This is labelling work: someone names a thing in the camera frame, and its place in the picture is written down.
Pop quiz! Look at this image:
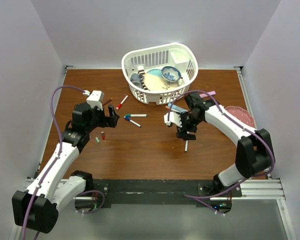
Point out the blue patterned bowl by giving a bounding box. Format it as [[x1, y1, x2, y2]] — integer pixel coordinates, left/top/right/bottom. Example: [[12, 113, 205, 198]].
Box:
[[161, 66, 181, 83]]

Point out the black marker pen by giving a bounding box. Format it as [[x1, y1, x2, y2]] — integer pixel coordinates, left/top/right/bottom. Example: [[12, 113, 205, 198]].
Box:
[[184, 140, 189, 153]]

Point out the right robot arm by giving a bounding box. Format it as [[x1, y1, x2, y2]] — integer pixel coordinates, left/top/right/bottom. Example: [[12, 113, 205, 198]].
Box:
[[164, 90, 275, 197]]

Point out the grey mug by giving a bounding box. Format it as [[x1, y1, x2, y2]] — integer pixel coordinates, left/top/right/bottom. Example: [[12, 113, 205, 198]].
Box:
[[130, 73, 145, 89]]

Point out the blue highlighter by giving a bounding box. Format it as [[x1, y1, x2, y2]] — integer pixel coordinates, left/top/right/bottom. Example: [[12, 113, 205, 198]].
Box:
[[167, 103, 188, 113]]

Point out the pink purple highlighter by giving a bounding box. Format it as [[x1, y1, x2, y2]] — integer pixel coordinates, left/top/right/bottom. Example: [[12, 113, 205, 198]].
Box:
[[200, 91, 216, 98]]

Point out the purple cable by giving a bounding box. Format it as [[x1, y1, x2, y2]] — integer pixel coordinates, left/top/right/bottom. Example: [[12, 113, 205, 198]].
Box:
[[166, 90, 276, 216], [19, 85, 91, 240]]

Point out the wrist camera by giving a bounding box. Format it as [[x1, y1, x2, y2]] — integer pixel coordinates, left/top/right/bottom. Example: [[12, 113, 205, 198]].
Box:
[[86, 90, 105, 110], [163, 111, 182, 128]]

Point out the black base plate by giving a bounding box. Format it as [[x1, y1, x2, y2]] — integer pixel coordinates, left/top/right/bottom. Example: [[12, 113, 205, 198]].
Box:
[[74, 179, 242, 212]]

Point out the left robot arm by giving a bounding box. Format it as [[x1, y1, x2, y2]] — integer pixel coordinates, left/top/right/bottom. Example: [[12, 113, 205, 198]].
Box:
[[12, 102, 120, 236]]

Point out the blue marker pen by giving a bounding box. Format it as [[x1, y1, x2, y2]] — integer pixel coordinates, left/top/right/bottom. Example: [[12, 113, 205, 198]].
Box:
[[124, 116, 142, 128]]

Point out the striped cup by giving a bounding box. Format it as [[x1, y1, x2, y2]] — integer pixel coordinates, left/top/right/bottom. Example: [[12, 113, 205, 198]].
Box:
[[137, 65, 148, 90]]

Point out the white plastic basket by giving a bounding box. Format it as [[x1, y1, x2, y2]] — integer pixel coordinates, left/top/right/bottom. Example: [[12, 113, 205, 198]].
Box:
[[121, 43, 199, 105]]

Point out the red marker cap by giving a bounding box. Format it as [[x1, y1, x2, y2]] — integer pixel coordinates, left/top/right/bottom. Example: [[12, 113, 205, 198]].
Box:
[[101, 131, 105, 140]]

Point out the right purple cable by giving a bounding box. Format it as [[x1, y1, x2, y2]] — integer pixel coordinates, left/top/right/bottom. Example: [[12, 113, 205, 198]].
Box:
[[166, 90, 276, 216]]

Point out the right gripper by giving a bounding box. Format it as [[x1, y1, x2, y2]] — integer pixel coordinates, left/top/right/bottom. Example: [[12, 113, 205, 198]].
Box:
[[176, 112, 203, 141]]

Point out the cream and blue plate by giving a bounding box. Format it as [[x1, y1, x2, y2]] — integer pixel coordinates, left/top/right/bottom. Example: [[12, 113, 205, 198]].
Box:
[[144, 69, 178, 92]]

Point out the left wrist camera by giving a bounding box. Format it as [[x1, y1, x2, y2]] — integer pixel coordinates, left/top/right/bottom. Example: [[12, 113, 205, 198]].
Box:
[[86, 90, 105, 110]]

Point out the aluminium frame rail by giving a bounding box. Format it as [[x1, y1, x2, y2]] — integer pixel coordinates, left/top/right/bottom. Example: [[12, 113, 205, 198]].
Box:
[[240, 179, 286, 200]]

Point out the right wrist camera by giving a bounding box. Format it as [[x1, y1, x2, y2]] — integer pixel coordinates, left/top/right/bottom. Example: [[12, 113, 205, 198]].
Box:
[[163, 111, 182, 128]]

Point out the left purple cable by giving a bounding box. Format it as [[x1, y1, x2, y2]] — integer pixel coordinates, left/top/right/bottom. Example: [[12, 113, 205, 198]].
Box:
[[19, 85, 91, 240]]

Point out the green marker pen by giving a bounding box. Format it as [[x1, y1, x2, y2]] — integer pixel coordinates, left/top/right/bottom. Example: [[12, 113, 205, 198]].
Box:
[[125, 114, 148, 118]]

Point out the red marker pen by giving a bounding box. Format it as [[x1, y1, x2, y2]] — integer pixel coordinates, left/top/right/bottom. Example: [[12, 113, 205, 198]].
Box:
[[116, 95, 129, 110]]

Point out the pink dotted plate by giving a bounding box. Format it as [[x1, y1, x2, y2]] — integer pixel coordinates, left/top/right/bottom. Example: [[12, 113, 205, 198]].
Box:
[[225, 106, 256, 128]]

